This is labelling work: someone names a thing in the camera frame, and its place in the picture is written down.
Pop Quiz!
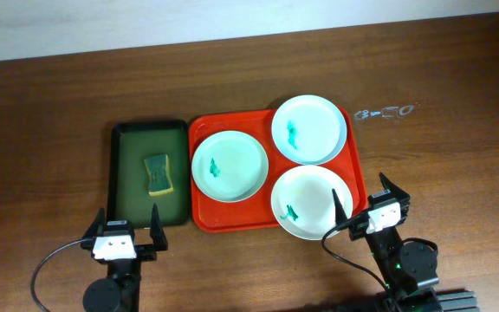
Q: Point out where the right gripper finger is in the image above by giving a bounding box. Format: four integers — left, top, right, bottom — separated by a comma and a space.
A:
332, 189, 349, 229
379, 172, 405, 196

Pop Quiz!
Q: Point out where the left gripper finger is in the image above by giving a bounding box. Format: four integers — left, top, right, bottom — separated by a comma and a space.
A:
150, 204, 167, 248
83, 208, 106, 239

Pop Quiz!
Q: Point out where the pale green plate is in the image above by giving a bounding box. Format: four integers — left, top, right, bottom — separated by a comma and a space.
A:
191, 130, 269, 203

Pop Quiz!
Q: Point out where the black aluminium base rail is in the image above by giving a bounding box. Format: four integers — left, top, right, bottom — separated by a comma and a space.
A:
318, 289, 481, 312

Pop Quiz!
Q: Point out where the red plastic tray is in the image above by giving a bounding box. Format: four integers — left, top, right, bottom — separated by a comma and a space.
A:
188, 109, 367, 232

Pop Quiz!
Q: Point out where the pale blue plate top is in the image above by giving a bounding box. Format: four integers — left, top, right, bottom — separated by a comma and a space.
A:
271, 94, 349, 165

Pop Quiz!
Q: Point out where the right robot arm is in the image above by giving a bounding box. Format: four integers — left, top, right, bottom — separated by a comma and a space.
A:
321, 174, 442, 311

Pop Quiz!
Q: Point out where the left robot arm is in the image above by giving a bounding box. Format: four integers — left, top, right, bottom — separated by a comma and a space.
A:
81, 205, 168, 312

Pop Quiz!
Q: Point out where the white plate bottom right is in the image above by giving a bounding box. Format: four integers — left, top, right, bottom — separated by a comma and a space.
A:
270, 166, 354, 240

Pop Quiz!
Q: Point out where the yellow green scrub sponge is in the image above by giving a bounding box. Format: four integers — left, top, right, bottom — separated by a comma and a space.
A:
144, 154, 173, 196

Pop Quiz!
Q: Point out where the dark green rectangular tray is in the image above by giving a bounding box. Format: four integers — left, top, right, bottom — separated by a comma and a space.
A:
107, 120, 191, 229

